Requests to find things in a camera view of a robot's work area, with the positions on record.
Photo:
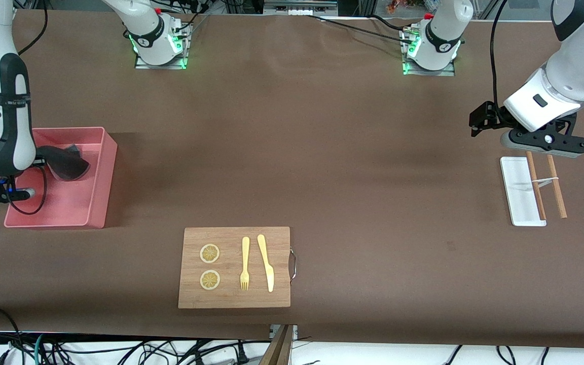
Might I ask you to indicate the wooden cutting board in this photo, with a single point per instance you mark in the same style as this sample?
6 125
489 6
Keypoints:
231 299

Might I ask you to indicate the dark grey cloth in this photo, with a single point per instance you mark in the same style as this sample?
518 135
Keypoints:
69 167

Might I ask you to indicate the yellow plastic fork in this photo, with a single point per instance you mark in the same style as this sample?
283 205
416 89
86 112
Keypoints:
245 253

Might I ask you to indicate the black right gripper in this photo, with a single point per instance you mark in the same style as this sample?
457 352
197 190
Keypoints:
50 156

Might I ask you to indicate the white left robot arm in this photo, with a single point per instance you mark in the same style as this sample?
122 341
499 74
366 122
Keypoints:
571 76

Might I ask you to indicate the pink plastic bin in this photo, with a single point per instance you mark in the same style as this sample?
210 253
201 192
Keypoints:
69 203

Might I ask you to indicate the wooden plank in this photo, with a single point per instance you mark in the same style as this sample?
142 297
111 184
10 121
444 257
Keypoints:
279 350

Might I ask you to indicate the black power plug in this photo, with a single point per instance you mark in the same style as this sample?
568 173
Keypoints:
242 355

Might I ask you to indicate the lemon slice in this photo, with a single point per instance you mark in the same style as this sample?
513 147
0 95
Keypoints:
210 280
209 253

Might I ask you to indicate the white elastic band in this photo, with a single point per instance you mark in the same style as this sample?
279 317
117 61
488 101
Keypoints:
545 180

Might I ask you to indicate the white rectangular tray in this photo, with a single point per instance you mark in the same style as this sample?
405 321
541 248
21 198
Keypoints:
517 192

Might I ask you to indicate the grey equipment box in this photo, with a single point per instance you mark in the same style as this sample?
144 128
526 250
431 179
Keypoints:
299 6

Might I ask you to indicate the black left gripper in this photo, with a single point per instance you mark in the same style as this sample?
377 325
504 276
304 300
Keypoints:
495 118

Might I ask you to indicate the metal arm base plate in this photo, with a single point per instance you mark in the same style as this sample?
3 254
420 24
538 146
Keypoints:
449 72
142 65

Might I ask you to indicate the small metal bracket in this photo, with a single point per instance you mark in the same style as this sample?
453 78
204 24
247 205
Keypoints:
294 330

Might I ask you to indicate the yellow plastic knife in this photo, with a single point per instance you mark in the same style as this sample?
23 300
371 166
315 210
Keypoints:
266 263

